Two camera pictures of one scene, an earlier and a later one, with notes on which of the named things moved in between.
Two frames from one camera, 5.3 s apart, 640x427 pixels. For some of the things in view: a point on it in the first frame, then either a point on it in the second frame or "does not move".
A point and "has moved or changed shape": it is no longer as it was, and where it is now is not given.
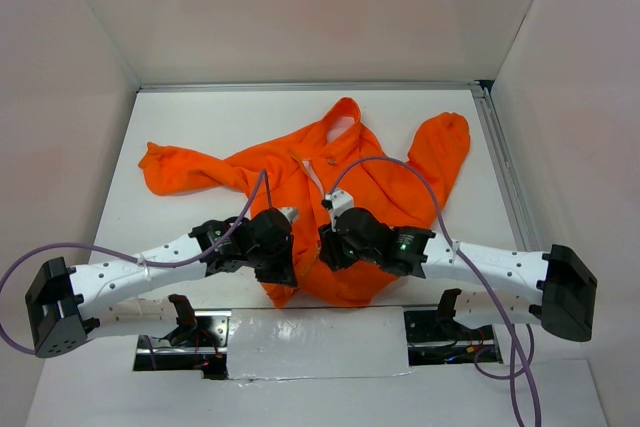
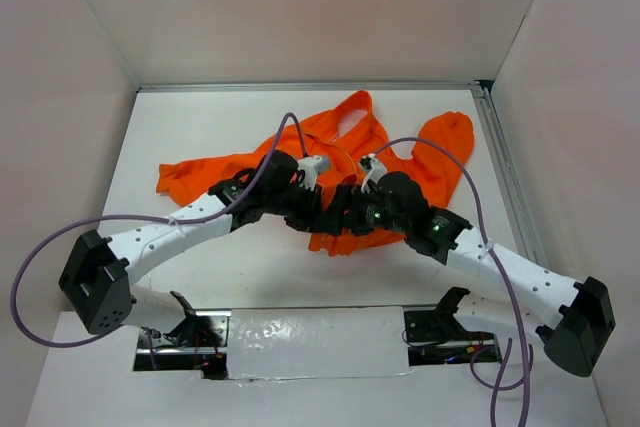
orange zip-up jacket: (331, 152) has moved or changed shape
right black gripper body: (341, 252) to (369, 212)
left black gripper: (284, 273) to (311, 208)
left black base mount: (199, 342) does not move
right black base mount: (436, 338) does not move
